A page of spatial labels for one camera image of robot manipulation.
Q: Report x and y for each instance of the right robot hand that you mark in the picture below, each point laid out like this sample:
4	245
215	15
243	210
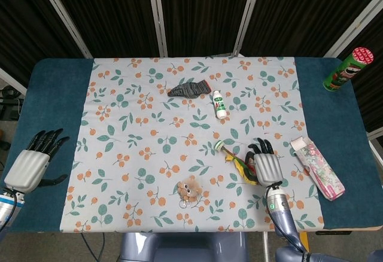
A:
267	166

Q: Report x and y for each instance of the floral patterned tablecloth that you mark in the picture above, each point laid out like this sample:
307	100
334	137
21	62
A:
191	145

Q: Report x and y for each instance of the blue table mat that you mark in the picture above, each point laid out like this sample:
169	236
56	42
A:
191	145

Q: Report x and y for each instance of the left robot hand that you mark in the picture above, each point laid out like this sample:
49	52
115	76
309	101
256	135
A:
27	166

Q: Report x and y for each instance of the small white plastic bottle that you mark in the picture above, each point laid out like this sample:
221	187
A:
219	105

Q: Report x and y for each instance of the dark folding screen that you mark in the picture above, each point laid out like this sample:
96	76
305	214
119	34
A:
191	13

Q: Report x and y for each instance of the floral paper box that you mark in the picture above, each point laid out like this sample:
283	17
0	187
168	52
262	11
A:
318	166

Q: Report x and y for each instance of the green Pringles can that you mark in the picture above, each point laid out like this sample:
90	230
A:
347	70

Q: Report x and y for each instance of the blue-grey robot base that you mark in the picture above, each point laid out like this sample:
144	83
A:
182	247

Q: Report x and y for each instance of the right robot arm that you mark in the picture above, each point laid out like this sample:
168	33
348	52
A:
282	214

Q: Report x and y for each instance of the grey striped sock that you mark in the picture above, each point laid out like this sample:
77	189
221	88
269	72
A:
188	89

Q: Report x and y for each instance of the yellow red feather toy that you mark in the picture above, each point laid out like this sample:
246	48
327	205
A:
236	160

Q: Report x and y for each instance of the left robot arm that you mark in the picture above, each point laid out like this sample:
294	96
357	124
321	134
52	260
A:
7	206

